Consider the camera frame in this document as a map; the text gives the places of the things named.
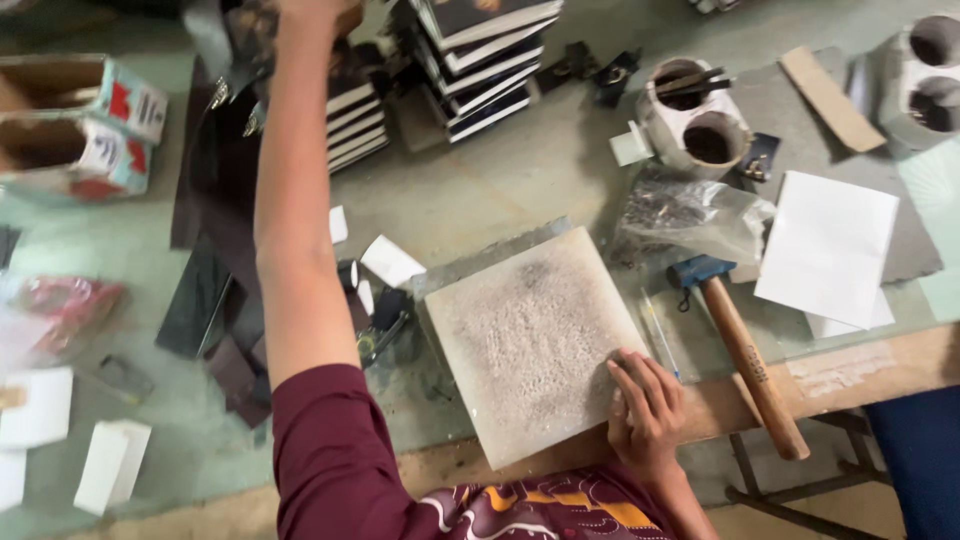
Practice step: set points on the brown cardboard strip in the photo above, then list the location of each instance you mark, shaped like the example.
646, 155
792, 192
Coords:
829, 97

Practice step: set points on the dark brown leather sheet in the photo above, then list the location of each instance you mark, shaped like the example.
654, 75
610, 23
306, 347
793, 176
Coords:
221, 172

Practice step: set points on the white folded paper piece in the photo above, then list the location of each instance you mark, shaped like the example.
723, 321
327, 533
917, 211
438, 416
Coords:
391, 261

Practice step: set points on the dark card with metal corners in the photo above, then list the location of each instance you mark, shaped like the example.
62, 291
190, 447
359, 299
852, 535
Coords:
759, 157

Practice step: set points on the clear plastic pen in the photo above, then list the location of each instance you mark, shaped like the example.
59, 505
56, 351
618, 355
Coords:
660, 334

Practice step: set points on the small white card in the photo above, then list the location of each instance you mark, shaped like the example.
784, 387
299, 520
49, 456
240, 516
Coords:
628, 146

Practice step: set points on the pink plastic bag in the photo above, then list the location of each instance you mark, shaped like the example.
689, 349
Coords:
64, 311

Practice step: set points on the person's maroon patterned shirt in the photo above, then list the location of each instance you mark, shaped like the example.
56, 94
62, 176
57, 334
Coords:
352, 465

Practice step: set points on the small tape roll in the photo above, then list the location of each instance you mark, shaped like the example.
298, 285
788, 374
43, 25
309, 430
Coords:
348, 275

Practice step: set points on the large white paper sheet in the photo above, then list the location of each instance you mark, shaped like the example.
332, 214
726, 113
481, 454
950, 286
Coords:
825, 247

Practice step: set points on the dark cover with metal corners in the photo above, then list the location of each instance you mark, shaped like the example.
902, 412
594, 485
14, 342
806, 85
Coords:
229, 45

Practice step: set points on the dark brown leather pieces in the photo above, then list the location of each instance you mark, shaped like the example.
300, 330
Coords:
240, 382

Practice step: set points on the short stack of dark books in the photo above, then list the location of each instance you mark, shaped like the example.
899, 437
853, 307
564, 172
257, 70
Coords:
356, 120

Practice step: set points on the open teal cardboard box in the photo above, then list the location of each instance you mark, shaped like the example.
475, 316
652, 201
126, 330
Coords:
82, 161
90, 94

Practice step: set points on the person's right hand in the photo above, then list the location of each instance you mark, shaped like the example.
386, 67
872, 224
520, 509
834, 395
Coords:
646, 420

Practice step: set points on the white paper block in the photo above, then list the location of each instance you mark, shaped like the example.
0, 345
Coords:
10, 480
112, 465
37, 409

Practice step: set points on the grey board mat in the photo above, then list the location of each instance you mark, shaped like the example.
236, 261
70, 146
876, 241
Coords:
795, 157

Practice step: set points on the dark metal frame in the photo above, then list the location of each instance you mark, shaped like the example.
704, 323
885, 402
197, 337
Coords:
795, 480

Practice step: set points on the clear bag of metal parts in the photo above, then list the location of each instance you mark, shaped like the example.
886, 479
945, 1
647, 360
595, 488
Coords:
690, 217

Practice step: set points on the white twin hole tool holder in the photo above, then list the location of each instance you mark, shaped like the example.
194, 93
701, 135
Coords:
919, 82
694, 127

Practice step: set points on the small white paper piece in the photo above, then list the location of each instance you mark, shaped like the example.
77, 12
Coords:
338, 224

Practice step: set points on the white object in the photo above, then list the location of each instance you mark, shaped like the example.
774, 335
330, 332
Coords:
714, 5

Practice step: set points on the black metal clip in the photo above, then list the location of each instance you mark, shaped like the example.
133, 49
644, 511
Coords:
616, 75
568, 66

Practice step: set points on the black metal punch tools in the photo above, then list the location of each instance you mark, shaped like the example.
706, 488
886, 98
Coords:
694, 81

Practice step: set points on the white square stone slab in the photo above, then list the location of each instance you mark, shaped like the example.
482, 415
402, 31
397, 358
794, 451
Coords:
525, 337

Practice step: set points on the black book cover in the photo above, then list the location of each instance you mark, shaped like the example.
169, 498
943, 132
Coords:
195, 300

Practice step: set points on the tall stack of dark books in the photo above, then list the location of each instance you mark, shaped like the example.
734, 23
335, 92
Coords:
487, 67

